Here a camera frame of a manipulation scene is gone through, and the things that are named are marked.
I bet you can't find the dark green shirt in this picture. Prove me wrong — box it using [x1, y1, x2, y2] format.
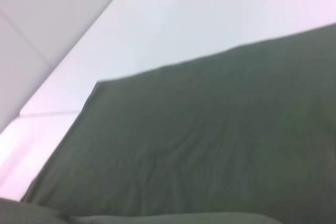
[0, 22, 336, 224]

